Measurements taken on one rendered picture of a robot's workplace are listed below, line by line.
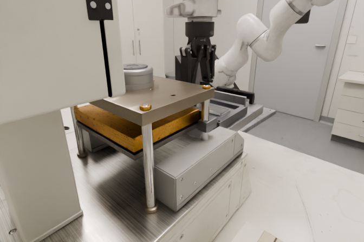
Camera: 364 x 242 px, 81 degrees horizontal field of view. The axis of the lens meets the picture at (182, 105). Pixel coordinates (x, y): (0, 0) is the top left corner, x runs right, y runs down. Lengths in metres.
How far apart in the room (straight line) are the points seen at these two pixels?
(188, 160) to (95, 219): 0.18
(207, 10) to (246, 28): 0.55
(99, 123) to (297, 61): 3.22
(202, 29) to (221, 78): 0.66
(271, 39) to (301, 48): 2.40
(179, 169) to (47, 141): 0.19
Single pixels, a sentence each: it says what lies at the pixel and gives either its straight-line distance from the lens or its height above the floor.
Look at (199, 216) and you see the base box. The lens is 0.46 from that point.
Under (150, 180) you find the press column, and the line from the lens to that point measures 0.35.
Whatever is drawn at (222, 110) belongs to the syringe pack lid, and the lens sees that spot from 0.59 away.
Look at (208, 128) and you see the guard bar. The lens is 0.43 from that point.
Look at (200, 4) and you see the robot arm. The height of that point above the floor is 1.27.
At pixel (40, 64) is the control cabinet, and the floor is 1.19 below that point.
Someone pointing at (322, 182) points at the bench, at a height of 0.75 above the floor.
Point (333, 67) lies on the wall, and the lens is 3.38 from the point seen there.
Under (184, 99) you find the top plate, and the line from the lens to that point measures 0.34.
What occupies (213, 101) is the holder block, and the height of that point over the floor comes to 0.99.
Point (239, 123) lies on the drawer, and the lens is 0.62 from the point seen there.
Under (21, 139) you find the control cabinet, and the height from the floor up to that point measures 1.09.
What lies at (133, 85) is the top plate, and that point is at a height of 1.12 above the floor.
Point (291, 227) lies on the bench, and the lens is 0.67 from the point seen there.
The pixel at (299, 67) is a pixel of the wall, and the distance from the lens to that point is 3.45.
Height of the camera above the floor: 1.21
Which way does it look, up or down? 20 degrees down
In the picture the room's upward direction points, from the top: straight up
